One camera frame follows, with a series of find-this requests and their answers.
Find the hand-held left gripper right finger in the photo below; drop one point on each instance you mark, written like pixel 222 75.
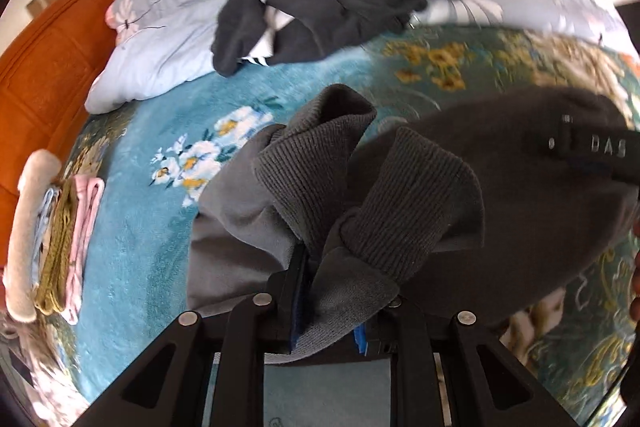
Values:
pixel 410 337

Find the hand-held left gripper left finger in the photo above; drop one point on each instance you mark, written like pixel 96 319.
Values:
pixel 298 307

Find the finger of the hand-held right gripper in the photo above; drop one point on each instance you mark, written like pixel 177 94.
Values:
pixel 600 149

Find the grey sweatshirt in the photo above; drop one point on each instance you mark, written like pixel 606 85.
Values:
pixel 425 197

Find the stack of folded clothes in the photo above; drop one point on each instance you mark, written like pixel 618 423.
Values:
pixel 27 227

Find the teal floral blanket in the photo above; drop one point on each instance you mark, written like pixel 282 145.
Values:
pixel 145 217

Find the pink folded garment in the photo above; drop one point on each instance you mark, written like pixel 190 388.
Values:
pixel 85 237

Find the olive knitted garment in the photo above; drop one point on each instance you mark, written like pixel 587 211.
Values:
pixel 57 252

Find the light blue folded garment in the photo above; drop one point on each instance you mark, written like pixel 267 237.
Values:
pixel 44 227

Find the black jacket with white stripes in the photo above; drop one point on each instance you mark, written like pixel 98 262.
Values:
pixel 330 17

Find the light blue floral pillow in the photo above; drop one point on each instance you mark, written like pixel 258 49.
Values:
pixel 165 17

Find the orange wooden headboard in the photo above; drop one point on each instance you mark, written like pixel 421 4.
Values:
pixel 40 87

